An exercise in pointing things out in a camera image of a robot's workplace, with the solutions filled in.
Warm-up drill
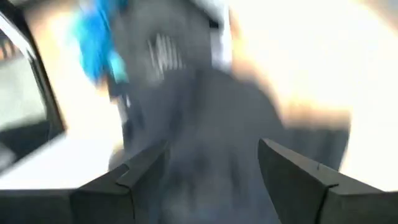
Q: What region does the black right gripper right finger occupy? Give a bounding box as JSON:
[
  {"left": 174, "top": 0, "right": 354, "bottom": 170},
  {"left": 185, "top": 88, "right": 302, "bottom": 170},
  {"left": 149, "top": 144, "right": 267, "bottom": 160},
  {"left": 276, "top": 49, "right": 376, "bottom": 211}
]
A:
[{"left": 257, "top": 138, "right": 398, "bottom": 224}]

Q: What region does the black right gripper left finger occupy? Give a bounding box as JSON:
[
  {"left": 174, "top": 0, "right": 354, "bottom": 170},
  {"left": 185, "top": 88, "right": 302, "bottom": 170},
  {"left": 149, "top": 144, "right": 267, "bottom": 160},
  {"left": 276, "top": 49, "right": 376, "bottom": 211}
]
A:
[{"left": 0, "top": 139, "right": 171, "bottom": 224}]

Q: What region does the black garment with grey print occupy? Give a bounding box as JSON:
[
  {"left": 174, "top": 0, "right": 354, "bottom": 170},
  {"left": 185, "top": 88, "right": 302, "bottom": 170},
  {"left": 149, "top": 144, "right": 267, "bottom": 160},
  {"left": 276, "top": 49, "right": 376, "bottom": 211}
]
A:
[{"left": 107, "top": 0, "right": 351, "bottom": 224}]

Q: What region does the blue garment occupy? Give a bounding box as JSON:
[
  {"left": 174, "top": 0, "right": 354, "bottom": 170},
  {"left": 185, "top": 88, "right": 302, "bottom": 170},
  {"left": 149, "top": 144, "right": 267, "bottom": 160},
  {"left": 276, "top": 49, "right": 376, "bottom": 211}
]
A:
[{"left": 73, "top": 0, "right": 130, "bottom": 85}]

